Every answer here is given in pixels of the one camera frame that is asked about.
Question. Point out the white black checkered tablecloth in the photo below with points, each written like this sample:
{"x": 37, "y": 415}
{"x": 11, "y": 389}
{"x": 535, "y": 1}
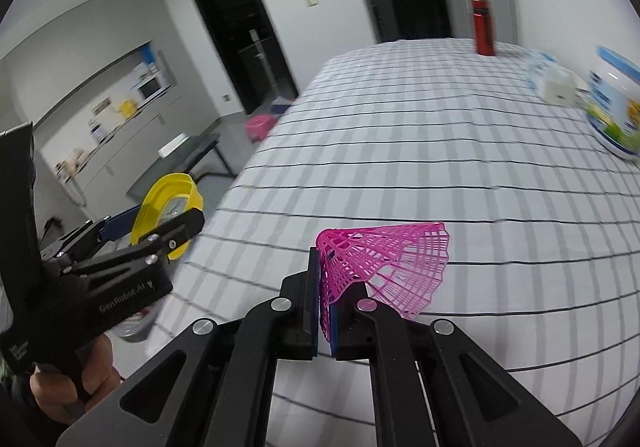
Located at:
{"x": 425, "y": 137}

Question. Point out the person's left hand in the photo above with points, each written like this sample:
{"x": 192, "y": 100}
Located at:
{"x": 100, "y": 367}

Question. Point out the red water bottle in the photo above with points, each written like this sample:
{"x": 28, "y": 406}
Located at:
{"x": 482, "y": 27}

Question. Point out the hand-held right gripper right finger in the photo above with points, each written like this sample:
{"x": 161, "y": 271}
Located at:
{"x": 337, "y": 337}

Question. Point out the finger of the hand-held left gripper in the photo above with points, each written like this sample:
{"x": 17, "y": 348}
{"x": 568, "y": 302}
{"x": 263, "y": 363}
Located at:
{"x": 175, "y": 232}
{"x": 120, "y": 224}

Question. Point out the white microwave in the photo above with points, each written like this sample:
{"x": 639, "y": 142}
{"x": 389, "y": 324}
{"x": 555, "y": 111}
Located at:
{"x": 150, "y": 88}

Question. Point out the white plastic box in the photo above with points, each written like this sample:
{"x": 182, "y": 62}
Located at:
{"x": 560, "y": 87}

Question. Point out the pink plastic basin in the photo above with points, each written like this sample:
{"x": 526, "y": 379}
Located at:
{"x": 259, "y": 127}

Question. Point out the flat white box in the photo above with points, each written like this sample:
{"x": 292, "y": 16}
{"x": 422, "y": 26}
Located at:
{"x": 172, "y": 145}

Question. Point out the black low table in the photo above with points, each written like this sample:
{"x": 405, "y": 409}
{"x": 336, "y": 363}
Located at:
{"x": 200, "y": 147}

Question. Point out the yellow plastic lid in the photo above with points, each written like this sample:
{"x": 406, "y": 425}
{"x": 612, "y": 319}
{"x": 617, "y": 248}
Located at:
{"x": 155, "y": 192}

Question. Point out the pink plastic mesh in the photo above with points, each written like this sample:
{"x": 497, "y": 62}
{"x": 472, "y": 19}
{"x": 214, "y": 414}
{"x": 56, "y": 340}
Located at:
{"x": 350, "y": 267}

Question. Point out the grey counter cabinet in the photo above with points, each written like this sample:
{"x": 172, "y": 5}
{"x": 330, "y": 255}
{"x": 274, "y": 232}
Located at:
{"x": 125, "y": 147}

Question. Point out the metal stand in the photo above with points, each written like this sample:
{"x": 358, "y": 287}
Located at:
{"x": 265, "y": 62}

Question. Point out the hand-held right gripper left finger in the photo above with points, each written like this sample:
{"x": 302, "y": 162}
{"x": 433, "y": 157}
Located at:
{"x": 314, "y": 297}

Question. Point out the blue printed plastic pack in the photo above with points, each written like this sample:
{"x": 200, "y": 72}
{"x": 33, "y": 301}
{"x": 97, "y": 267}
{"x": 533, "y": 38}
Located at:
{"x": 539, "y": 64}

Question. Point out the grey perforated basket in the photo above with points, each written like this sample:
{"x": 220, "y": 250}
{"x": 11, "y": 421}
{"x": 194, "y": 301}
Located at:
{"x": 137, "y": 324}

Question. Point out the white tub with blue lid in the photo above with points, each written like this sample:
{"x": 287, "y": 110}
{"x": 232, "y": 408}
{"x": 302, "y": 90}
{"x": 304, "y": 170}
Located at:
{"x": 615, "y": 102}

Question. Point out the yellow countertop item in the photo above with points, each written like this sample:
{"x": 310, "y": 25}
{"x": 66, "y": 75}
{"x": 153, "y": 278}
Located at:
{"x": 128, "y": 107}

